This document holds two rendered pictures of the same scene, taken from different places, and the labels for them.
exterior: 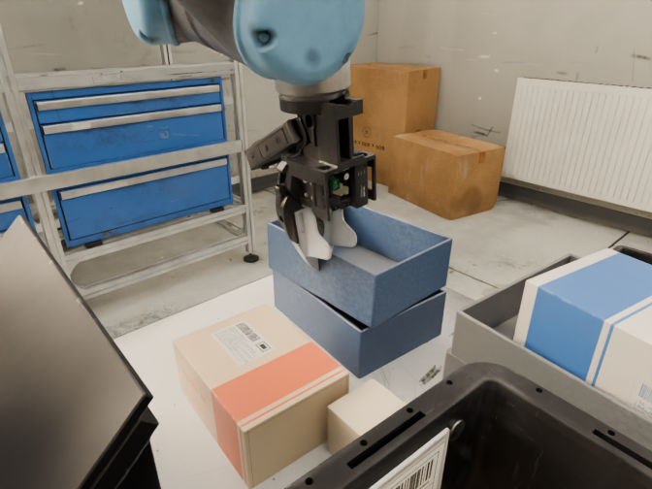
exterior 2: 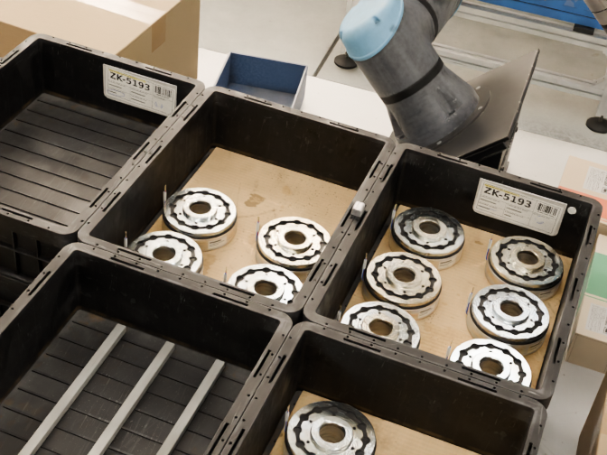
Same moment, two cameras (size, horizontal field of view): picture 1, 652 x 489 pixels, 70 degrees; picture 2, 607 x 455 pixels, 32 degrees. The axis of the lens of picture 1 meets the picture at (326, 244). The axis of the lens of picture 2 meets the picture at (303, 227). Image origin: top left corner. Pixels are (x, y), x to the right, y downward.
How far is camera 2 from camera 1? 134 cm
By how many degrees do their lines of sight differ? 48
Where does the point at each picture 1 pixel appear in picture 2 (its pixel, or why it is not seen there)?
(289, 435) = not seen: hidden behind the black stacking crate
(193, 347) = (574, 165)
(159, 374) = (558, 173)
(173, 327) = (593, 157)
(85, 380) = (500, 125)
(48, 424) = (485, 131)
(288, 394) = not seen: hidden behind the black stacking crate
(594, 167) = not seen: outside the picture
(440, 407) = (567, 195)
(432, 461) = (556, 209)
